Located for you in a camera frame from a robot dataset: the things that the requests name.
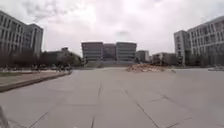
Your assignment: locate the twin-block grey building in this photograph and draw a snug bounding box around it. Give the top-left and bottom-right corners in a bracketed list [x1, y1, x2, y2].
[80, 41, 138, 68]

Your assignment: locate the small grey building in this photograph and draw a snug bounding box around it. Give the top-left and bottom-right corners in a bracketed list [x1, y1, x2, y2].
[135, 49, 151, 64]

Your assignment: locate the pile of rubble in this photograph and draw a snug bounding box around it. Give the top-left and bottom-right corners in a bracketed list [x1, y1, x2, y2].
[125, 63, 177, 74]

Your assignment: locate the grey paved plaza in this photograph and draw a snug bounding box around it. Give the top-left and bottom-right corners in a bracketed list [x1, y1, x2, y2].
[0, 67, 224, 128]

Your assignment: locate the low dark building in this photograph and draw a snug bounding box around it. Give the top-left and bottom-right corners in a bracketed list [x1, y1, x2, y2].
[41, 46, 83, 67]

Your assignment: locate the low grey building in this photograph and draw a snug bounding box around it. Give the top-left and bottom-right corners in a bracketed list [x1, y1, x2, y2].
[151, 51, 180, 67]

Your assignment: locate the raised kerbed bed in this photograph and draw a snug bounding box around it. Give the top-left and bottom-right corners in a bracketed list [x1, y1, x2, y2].
[0, 70, 73, 94]

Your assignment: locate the pale building with many windows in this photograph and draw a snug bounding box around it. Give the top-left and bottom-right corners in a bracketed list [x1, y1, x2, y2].
[173, 14, 224, 67]

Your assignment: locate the grey building with window grid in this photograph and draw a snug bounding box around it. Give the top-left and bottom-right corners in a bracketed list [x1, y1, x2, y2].
[0, 9, 45, 67]

